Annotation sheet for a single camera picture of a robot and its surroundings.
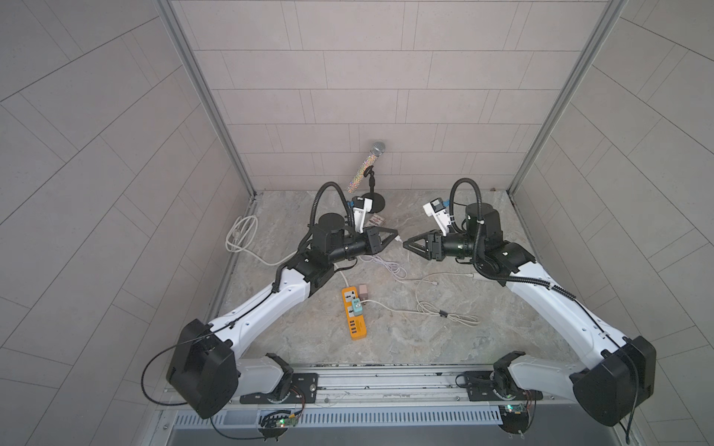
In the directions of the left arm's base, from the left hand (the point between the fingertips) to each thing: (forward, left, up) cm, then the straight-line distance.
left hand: (401, 236), depth 68 cm
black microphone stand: (+39, +4, -28) cm, 48 cm away
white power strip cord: (+21, +56, -29) cm, 66 cm away
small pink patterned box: (+26, +5, -26) cm, 37 cm away
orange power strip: (-12, +11, -26) cm, 31 cm away
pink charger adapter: (-3, +10, -25) cm, 27 cm away
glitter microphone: (+37, +6, -1) cm, 38 cm away
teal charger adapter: (-10, +11, -21) cm, 25 cm away
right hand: (-2, -2, -2) cm, 3 cm away
